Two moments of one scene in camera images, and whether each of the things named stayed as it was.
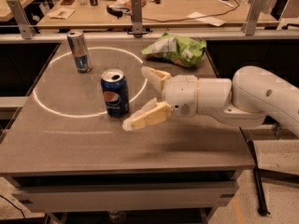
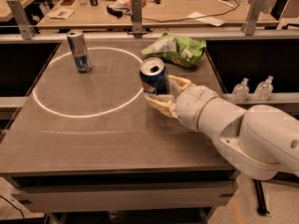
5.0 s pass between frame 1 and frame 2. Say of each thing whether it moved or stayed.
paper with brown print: stayed
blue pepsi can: moved
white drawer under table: stayed
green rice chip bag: stayed
